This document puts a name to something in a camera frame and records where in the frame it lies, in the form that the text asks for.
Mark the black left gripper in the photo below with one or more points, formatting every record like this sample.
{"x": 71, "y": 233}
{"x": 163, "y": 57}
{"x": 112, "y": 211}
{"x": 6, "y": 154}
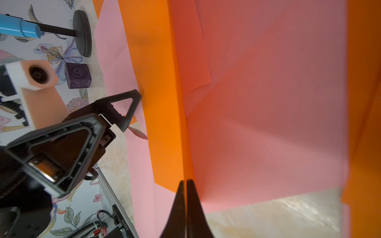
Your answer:
{"x": 52, "y": 161}

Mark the orange paper sheet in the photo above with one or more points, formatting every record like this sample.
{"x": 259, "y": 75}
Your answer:
{"x": 362, "y": 192}

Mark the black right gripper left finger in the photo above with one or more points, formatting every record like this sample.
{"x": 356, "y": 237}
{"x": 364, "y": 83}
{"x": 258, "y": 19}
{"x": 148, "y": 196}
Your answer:
{"x": 176, "y": 224}

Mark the blue microphone on stand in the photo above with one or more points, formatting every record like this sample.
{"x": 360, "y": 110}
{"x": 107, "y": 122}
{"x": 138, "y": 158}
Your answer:
{"x": 27, "y": 30}

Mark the large pink paper sheet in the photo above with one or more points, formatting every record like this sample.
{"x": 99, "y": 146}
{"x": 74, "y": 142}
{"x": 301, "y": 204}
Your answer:
{"x": 132, "y": 175}

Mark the purple cube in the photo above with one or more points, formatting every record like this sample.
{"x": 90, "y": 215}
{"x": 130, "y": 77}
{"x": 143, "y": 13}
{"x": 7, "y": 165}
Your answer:
{"x": 77, "y": 75}

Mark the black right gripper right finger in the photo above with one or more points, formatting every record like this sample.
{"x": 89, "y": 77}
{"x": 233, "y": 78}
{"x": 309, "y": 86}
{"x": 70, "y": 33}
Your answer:
{"x": 197, "y": 226}

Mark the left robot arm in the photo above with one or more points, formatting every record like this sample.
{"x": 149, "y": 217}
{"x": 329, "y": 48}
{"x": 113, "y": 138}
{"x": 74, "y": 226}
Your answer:
{"x": 28, "y": 222}

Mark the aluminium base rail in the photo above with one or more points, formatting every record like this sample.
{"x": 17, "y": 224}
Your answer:
{"x": 111, "y": 221}

